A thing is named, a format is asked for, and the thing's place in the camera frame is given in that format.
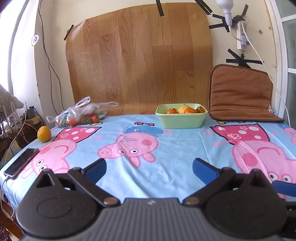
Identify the plastic bag of fruits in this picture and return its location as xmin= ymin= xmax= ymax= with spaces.
xmin=46 ymin=96 xmax=118 ymax=128

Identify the black smartphone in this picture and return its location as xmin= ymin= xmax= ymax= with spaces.
xmin=4 ymin=148 xmax=39 ymax=178

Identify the yellow orange on table edge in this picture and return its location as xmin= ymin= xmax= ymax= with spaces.
xmin=37 ymin=126 xmax=51 ymax=143

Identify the Peppa Pig tablecloth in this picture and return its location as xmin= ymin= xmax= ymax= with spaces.
xmin=1 ymin=115 xmax=295 ymax=208

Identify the green ceramic bowl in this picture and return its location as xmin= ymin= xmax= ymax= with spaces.
xmin=156 ymin=103 xmax=208 ymax=129

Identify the black charger adapter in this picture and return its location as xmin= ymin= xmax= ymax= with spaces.
xmin=26 ymin=106 xmax=36 ymax=120

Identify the right orange tomato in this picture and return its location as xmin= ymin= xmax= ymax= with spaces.
xmin=196 ymin=106 xmax=206 ymax=113

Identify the brown seat cushion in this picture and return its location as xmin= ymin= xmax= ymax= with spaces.
xmin=208 ymin=64 xmax=284 ymax=122

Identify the yellow lemon in bowl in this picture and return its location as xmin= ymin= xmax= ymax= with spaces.
xmin=177 ymin=104 xmax=189 ymax=113

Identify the grey dotted cloth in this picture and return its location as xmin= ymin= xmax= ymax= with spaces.
xmin=0 ymin=85 xmax=24 ymax=111

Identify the white power strip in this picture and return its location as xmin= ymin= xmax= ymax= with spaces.
xmin=236 ymin=21 xmax=249 ymax=52

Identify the wooden pattern board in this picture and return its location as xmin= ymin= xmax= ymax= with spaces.
xmin=66 ymin=3 xmax=213 ymax=115

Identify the white power cable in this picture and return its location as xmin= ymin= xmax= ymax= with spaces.
xmin=240 ymin=22 xmax=291 ymax=127

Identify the dark wall cable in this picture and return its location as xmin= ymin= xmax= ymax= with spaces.
xmin=36 ymin=0 xmax=65 ymax=115

